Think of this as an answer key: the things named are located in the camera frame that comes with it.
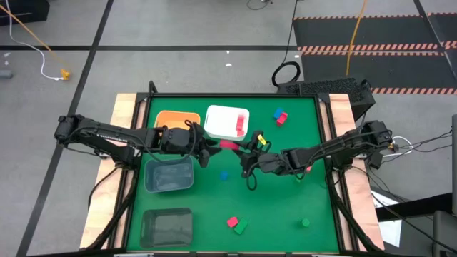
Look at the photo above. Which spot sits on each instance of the white plastic bin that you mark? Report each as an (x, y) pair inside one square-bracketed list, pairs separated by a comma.
[(223, 123)]

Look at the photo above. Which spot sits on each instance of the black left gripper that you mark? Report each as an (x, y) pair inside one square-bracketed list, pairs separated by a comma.
[(178, 141)]

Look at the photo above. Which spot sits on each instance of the small green block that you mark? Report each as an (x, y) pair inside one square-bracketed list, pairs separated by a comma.
[(298, 179)]

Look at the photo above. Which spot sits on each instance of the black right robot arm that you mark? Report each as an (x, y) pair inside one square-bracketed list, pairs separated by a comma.
[(339, 148)]

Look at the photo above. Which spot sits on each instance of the small grey object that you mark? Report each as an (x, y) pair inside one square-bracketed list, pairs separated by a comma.
[(5, 74)]

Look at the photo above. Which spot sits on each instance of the small blue block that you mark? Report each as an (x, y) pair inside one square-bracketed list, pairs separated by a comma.
[(224, 175)]

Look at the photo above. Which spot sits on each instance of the black table frame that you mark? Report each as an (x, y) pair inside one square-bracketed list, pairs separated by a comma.
[(232, 95)]

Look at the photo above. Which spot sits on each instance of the long red block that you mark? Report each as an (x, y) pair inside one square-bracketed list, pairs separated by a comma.
[(228, 144)]

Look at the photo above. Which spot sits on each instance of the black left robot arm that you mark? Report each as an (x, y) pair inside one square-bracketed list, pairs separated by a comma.
[(107, 137)]

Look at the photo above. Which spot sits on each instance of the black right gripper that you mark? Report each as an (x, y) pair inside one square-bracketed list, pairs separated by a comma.
[(266, 164)]

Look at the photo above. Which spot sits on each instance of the black computer tower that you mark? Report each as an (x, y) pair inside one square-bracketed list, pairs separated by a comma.
[(321, 87)]

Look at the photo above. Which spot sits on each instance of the orange plastic bin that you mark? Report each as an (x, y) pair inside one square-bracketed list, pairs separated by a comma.
[(175, 119)]

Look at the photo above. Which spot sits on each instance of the white paper sheet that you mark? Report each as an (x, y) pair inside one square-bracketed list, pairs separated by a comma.
[(391, 232)]

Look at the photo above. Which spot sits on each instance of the green cylinder block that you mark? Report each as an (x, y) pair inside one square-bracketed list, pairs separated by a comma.
[(305, 223)]

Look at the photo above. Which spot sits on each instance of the blue-grey plastic bin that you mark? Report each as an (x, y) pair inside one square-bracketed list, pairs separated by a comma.
[(168, 176)]

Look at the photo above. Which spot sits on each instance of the black box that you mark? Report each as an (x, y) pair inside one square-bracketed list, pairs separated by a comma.
[(21, 12)]

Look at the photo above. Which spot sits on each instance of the wooden side board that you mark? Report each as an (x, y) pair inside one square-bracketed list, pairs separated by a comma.
[(121, 110), (339, 110)]

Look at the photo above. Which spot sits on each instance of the black desk beam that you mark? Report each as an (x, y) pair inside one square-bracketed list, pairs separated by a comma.
[(414, 207)]

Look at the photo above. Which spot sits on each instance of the dark green plastic bin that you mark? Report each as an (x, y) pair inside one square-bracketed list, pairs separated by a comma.
[(166, 228)]

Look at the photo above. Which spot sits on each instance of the black hazard-striped floor mat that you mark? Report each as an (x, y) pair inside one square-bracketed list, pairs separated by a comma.
[(392, 32)]

